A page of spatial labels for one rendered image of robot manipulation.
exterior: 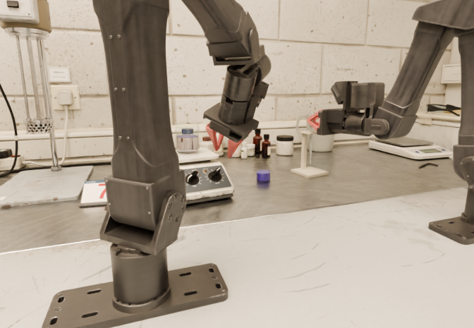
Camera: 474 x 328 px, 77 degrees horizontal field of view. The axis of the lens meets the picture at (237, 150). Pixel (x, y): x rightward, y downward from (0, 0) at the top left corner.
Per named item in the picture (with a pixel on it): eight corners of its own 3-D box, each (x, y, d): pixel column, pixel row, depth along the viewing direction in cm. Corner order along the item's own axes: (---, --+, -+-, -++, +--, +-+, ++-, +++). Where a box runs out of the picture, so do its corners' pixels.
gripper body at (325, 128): (316, 110, 79) (338, 111, 73) (343, 108, 84) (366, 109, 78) (316, 135, 80) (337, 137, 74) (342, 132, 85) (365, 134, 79)
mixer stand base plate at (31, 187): (78, 199, 69) (77, 195, 69) (-28, 210, 63) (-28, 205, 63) (94, 168, 97) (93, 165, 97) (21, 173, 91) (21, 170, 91)
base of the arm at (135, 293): (47, 238, 35) (28, 273, 28) (214, 216, 41) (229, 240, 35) (56, 299, 37) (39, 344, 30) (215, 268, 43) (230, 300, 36)
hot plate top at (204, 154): (220, 159, 76) (220, 155, 75) (173, 164, 71) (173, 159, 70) (204, 150, 86) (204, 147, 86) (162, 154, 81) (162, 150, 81)
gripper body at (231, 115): (219, 108, 67) (224, 78, 62) (257, 128, 64) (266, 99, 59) (201, 120, 62) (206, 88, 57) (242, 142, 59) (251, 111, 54)
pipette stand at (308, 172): (329, 174, 90) (331, 132, 88) (308, 178, 86) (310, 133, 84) (310, 168, 97) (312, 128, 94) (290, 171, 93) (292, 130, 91)
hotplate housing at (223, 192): (235, 198, 71) (235, 165, 69) (180, 207, 65) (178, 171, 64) (204, 174, 90) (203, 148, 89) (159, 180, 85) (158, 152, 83)
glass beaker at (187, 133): (178, 158, 74) (177, 123, 73) (173, 153, 80) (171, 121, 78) (205, 155, 77) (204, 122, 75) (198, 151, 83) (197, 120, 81)
